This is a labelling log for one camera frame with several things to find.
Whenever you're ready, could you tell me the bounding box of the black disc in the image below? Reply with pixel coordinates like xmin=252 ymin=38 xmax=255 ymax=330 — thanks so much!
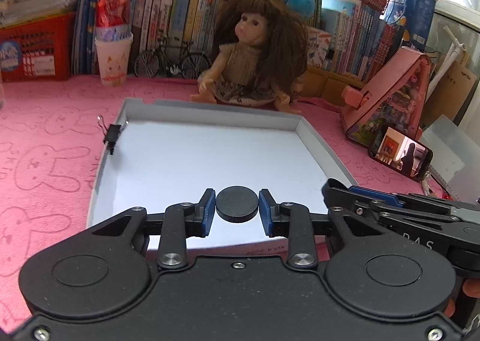
xmin=216 ymin=186 xmax=259 ymax=223

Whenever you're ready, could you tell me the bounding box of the smartphone playing video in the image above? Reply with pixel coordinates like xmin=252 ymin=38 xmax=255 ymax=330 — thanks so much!
xmin=368 ymin=124 xmax=434 ymax=182

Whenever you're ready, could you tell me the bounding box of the clear plastic folder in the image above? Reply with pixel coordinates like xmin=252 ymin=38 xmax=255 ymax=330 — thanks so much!
xmin=420 ymin=114 xmax=480 ymax=205

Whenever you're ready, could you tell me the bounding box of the white cardboard tray box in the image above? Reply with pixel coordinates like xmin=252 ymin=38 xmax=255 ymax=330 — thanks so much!
xmin=86 ymin=97 xmax=361 ymax=256

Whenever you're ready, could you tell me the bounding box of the pink triangular toy house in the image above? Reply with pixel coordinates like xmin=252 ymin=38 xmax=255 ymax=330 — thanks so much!
xmin=340 ymin=46 xmax=431 ymax=146

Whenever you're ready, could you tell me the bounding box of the black binder clip on tray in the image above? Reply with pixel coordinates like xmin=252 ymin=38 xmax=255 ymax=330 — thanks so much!
xmin=97 ymin=115 xmax=129 ymax=155

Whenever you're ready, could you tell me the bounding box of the wooden drawer shelf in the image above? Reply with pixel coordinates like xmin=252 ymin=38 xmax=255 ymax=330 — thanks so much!
xmin=300 ymin=66 xmax=364 ymax=106

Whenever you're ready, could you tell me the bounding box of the miniature black bicycle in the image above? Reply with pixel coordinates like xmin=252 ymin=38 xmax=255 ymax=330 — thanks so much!
xmin=133 ymin=33 xmax=212 ymax=79

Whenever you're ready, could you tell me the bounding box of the white pipe stand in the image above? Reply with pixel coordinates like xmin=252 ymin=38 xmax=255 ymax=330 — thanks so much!
xmin=426 ymin=26 xmax=466 ymax=101

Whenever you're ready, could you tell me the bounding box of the brown haired doll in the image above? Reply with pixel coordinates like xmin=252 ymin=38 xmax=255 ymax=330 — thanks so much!
xmin=191 ymin=0 xmax=308 ymax=114

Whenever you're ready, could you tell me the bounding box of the row of upright books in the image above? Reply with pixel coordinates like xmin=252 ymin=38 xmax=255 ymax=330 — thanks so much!
xmin=72 ymin=0 xmax=406 ymax=82

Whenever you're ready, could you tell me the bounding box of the white cat paper cup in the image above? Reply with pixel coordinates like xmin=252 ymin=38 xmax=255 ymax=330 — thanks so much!
xmin=95 ymin=34 xmax=134 ymax=87

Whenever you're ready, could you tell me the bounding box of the blue carton box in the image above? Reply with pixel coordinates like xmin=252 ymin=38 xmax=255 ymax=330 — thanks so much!
xmin=384 ymin=0 xmax=439 ymax=51

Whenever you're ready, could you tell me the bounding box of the red Budweiser can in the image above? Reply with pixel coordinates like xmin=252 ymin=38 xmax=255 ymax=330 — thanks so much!
xmin=95 ymin=0 xmax=130 ymax=42

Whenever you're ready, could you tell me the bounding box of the red plastic basket left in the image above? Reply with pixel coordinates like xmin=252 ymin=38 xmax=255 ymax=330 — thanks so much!
xmin=1 ymin=12 xmax=76 ymax=82

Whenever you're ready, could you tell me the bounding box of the white charging cable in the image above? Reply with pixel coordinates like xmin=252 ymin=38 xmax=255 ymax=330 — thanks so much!
xmin=421 ymin=171 xmax=451 ymax=199

